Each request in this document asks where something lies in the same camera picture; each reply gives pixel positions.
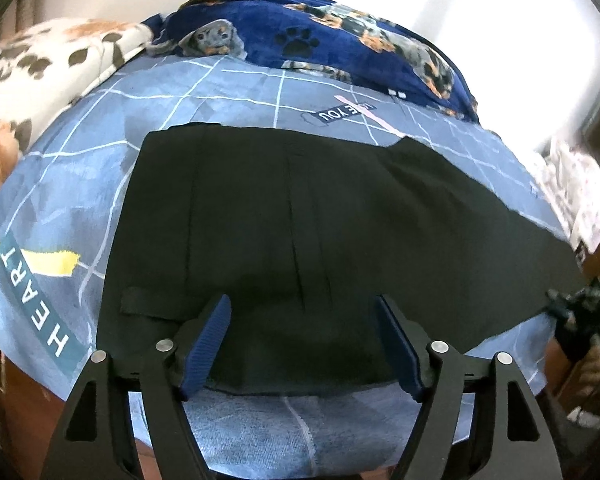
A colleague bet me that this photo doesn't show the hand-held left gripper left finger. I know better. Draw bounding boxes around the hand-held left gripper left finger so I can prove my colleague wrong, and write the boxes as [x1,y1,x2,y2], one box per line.
[42,293,233,480]

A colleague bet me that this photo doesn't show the white paw print blanket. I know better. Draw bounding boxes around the white paw print blanket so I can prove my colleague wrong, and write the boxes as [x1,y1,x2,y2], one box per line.
[0,17,156,221]

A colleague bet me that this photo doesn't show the blue grid bed sheet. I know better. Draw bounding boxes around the blue grid bed sheet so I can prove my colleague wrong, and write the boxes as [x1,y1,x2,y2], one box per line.
[0,54,576,480]

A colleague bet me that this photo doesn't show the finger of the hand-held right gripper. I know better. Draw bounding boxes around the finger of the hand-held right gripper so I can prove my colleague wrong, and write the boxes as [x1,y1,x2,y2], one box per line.
[546,288,576,322]

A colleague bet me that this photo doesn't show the navy dog print blanket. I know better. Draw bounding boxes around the navy dog print blanket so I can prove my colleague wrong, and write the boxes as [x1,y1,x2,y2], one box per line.
[141,0,481,123]

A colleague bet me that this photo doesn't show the black pants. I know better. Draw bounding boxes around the black pants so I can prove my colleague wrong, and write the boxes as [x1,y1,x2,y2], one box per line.
[96,123,586,395]

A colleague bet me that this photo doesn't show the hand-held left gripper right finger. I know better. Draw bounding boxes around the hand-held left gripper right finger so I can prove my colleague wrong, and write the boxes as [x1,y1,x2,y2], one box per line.
[373,293,565,480]

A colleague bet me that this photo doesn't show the white floral cloth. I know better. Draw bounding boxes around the white floral cloth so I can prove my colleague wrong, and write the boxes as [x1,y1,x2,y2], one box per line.
[530,139,600,256]

